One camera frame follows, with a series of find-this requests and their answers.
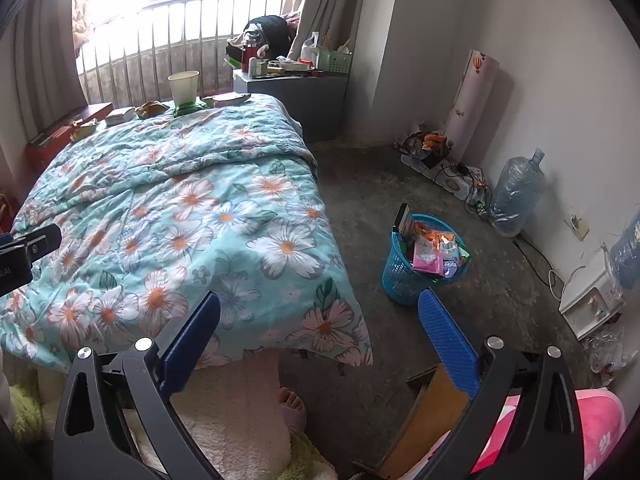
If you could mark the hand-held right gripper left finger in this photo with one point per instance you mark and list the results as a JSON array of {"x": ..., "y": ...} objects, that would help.
[{"x": 192, "y": 340}]

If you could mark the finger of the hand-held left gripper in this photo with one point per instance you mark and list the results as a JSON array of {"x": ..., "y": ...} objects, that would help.
[
  {"x": 42, "y": 242},
  {"x": 6, "y": 244}
]

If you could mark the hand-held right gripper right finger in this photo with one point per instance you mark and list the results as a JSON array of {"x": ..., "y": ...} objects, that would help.
[{"x": 445, "y": 340}]

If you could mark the blue plastic basket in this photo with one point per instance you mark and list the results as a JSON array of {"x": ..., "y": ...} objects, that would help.
[{"x": 400, "y": 270}]

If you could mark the pink and purple packet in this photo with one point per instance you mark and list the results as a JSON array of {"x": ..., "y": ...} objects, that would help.
[{"x": 427, "y": 257}]

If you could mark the red paper bag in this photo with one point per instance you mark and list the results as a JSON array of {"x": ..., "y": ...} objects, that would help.
[{"x": 5, "y": 215}]

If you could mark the person's leg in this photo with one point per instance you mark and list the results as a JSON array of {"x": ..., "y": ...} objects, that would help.
[{"x": 230, "y": 410}]

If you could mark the wooden stool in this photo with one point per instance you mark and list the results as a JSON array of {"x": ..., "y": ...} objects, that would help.
[{"x": 430, "y": 420}]

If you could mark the dark red wooden box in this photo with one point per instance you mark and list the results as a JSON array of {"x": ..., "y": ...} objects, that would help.
[{"x": 60, "y": 132}]

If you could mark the small yellow snack packet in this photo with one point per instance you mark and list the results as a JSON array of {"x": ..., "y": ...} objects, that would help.
[{"x": 84, "y": 130}]

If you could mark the yellow-green fluffy cloth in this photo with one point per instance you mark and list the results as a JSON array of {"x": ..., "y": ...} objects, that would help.
[
  {"x": 310, "y": 462},
  {"x": 27, "y": 410}
]

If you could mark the floral teal blanket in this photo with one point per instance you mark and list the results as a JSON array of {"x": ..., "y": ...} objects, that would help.
[{"x": 200, "y": 200}]

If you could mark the small white snack packet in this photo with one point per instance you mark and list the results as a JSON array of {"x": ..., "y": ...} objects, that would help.
[{"x": 120, "y": 116}]

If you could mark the white appliance on floor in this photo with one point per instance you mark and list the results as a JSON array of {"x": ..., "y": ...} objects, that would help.
[{"x": 590, "y": 305}]

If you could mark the white patterned box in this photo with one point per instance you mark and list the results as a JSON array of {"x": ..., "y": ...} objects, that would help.
[{"x": 450, "y": 185}]

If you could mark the large clear water jug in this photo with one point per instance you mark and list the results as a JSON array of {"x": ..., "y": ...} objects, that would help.
[
  {"x": 517, "y": 195},
  {"x": 627, "y": 255}
]

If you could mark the crumpled clear plastic bag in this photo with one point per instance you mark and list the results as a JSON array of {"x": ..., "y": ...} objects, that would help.
[{"x": 607, "y": 352}]

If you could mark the small brown snack packet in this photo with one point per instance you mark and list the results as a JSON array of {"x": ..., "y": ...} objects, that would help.
[{"x": 152, "y": 109}]

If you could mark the pink cushion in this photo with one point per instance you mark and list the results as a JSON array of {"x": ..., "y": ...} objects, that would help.
[{"x": 597, "y": 425}]

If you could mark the grey pleated curtain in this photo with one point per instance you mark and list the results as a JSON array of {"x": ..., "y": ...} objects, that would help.
[{"x": 40, "y": 45}]

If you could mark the orange and black snack bag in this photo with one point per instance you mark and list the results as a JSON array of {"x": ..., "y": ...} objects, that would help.
[{"x": 425, "y": 142}]

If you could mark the green glass ashtray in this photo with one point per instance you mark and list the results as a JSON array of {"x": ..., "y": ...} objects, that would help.
[{"x": 189, "y": 108}]

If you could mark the white paper cup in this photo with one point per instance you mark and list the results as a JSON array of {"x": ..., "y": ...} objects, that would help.
[{"x": 184, "y": 87}]

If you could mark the biscuit packet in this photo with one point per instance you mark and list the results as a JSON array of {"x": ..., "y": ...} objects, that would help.
[{"x": 227, "y": 100}]

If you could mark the cream quilted jacket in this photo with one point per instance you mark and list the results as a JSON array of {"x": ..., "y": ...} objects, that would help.
[{"x": 82, "y": 10}]

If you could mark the rolled patterned wallpaper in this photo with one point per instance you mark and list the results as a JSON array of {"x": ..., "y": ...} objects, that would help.
[{"x": 472, "y": 105}]

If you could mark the grey nightstand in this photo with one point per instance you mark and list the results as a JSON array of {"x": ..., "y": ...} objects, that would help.
[{"x": 300, "y": 105}]

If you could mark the black box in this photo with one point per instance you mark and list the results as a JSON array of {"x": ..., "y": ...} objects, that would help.
[{"x": 234, "y": 52}]

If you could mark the red thermos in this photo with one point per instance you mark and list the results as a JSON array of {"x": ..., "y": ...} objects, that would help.
[{"x": 248, "y": 57}]

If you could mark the green storage basket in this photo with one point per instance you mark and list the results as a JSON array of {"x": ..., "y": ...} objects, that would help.
[{"x": 334, "y": 62}]

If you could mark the white detergent jug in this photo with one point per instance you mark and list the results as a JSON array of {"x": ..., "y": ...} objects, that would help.
[{"x": 309, "y": 50}]

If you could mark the beige curtain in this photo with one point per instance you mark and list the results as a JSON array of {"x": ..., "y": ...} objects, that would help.
[{"x": 335, "y": 5}]

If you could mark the wall socket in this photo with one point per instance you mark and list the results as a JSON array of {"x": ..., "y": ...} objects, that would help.
[{"x": 577, "y": 227}]

